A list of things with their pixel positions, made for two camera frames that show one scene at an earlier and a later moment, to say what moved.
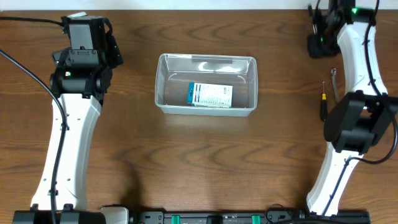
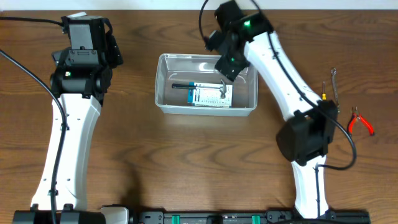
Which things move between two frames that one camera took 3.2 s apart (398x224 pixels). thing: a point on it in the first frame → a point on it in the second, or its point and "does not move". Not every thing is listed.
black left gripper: [109, 55] does not move
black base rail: [270, 216] does not move
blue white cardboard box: [209, 95] does not move
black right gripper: [314, 51] → [228, 69]
